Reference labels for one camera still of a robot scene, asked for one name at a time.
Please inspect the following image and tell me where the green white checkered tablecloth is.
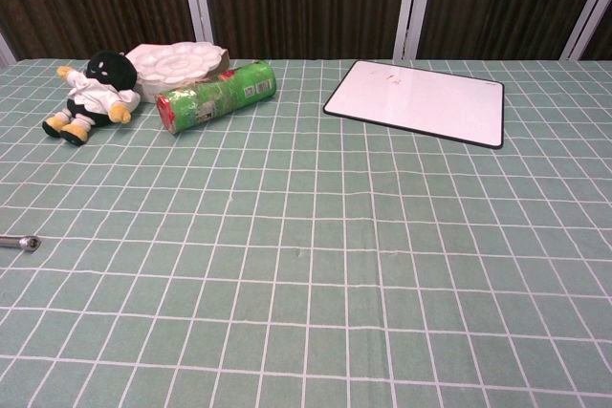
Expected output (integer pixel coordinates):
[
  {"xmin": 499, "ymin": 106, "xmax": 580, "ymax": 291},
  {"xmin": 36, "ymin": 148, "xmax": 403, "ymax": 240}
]
[{"xmin": 0, "ymin": 57, "xmax": 612, "ymax": 408}]

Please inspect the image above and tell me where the green cylindrical chip can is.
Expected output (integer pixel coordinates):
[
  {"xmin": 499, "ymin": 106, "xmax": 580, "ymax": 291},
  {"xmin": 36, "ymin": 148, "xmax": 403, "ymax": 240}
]
[{"xmin": 156, "ymin": 60, "xmax": 278, "ymax": 135}]

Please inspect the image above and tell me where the white flower-shaped paint palette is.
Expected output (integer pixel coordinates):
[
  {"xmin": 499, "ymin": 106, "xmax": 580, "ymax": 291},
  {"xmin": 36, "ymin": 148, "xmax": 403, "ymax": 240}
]
[{"xmin": 125, "ymin": 40, "xmax": 224, "ymax": 86}]

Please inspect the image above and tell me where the black penguin plush toy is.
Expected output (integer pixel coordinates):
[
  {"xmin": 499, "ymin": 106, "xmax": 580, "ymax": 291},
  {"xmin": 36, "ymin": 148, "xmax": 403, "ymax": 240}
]
[{"xmin": 41, "ymin": 49, "xmax": 142, "ymax": 147}]

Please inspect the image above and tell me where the white board with black frame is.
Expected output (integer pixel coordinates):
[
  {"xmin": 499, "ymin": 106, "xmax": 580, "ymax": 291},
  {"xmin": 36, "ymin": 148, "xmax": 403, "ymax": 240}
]
[{"xmin": 322, "ymin": 59, "xmax": 506, "ymax": 150}]

